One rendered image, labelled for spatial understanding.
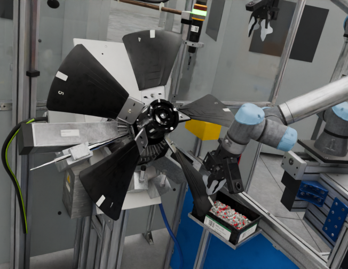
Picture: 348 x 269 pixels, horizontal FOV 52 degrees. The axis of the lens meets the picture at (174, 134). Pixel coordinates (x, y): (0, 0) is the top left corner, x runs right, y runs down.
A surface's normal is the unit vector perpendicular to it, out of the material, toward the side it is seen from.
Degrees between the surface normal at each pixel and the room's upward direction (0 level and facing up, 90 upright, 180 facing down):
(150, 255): 0
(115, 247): 90
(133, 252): 0
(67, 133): 50
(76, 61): 74
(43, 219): 90
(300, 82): 90
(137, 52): 61
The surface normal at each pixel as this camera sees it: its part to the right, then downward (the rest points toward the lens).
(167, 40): 0.02, -0.37
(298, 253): -0.85, 0.04
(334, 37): 0.06, 0.38
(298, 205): 0.26, 0.40
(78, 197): 0.50, 0.40
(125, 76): 0.50, -0.28
